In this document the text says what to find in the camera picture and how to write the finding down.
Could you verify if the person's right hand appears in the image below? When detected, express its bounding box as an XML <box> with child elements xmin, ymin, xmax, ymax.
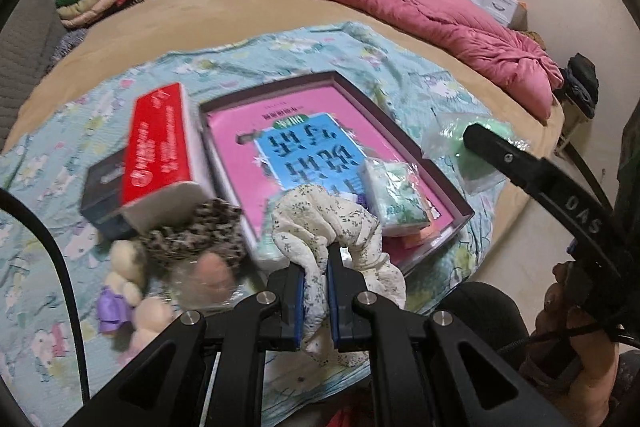
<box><xmin>522</xmin><ymin>262</ymin><xmax>621</xmax><ymax>408</ymax></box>

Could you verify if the white floral scrunchie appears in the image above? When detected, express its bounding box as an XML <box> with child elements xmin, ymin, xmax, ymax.
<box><xmin>270</xmin><ymin>184</ymin><xmax>408</xmax><ymax>365</ymax></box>

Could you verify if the plush bear purple dress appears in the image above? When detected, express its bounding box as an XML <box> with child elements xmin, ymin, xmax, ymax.
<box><xmin>95</xmin><ymin>239</ymin><xmax>176</xmax><ymax>355</ymax></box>

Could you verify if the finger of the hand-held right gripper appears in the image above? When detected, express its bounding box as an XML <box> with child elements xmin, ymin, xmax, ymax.
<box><xmin>462</xmin><ymin>123</ymin><xmax>556</xmax><ymax>192</ymax></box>

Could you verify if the orange towel packet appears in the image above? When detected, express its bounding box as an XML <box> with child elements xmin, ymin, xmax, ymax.
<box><xmin>400</xmin><ymin>224</ymin><xmax>443</xmax><ymax>250</ymax></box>

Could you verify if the dark patterned cloth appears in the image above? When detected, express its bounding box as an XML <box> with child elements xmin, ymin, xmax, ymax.
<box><xmin>47</xmin><ymin>29</ymin><xmax>91</xmax><ymax>72</ymax></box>

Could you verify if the pink quilt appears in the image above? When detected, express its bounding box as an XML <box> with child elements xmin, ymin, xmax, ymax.
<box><xmin>259</xmin><ymin>0</ymin><xmax>566</xmax><ymax>120</ymax></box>

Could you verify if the dark blue box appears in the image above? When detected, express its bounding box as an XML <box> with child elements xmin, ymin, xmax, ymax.
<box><xmin>80</xmin><ymin>147</ymin><xmax>138</xmax><ymax>240</ymax></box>

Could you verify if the plush bear pink dress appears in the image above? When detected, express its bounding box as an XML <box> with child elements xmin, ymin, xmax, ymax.
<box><xmin>167</xmin><ymin>252</ymin><xmax>246</xmax><ymax>313</ymax></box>

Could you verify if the person's leg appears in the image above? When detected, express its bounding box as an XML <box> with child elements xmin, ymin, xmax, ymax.
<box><xmin>435</xmin><ymin>282</ymin><xmax>531</xmax><ymax>358</ymax></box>

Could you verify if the tan bed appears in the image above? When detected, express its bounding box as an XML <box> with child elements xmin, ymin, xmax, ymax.
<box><xmin>0</xmin><ymin>0</ymin><xmax>566</xmax><ymax>298</ymax></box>

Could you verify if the green floral tissue packet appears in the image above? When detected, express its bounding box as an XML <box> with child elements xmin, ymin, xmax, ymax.
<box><xmin>362</xmin><ymin>157</ymin><xmax>436</xmax><ymax>238</ymax></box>

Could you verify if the dark shallow box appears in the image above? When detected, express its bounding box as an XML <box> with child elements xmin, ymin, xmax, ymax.
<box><xmin>197</xmin><ymin>69</ymin><xmax>476</xmax><ymax>278</ymax></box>

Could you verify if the cartoon cat printed blanket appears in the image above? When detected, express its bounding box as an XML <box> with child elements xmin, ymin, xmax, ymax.
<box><xmin>0</xmin><ymin>22</ymin><xmax>506</xmax><ymax>427</ymax></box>

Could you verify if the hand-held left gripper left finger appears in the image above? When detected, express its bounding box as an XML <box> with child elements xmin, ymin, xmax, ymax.
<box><xmin>65</xmin><ymin>264</ymin><xmax>306</xmax><ymax>427</ymax></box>

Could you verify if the red tissue pack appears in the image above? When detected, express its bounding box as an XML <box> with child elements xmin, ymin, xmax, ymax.
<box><xmin>120</xmin><ymin>82</ymin><xmax>218</xmax><ymax>233</ymax></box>

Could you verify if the wooden stool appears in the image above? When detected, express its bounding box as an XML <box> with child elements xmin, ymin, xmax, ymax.
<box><xmin>552</xmin><ymin>92</ymin><xmax>588</xmax><ymax>152</ymax></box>

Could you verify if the leopard print scrunchie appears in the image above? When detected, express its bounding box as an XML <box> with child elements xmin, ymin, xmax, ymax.
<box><xmin>140</xmin><ymin>199</ymin><xmax>248</xmax><ymax>268</ymax></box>

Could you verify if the black bag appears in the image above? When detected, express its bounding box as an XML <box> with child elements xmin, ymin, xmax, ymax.
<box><xmin>565</xmin><ymin>53</ymin><xmax>600</xmax><ymax>120</ymax></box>

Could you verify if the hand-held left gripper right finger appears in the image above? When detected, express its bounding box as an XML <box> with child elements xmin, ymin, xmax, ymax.
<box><xmin>327</xmin><ymin>247</ymin><xmax>571</xmax><ymax>427</ymax></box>

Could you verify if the green puff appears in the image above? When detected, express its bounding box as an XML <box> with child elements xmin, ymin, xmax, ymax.
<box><xmin>422</xmin><ymin>114</ymin><xmax>521</xmax><ymax>195</ymax></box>

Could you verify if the black cable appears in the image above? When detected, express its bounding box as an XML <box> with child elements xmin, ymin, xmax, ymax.
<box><xmin>0</xmin><ymin>188</ymin><xmax>91</xmax><ymax>400</ymax></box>

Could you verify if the pink book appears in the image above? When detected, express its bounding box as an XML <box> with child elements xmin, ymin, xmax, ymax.
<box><xmin>205</xmin><ymin>82</ymin><xmax>458</xmax><ymax>258</ymax></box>

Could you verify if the red garment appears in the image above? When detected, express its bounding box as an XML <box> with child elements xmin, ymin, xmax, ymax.
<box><xmin>325</xmin><ymin>407</ymin><xmax>381</xmax><ymax>427</ymax></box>

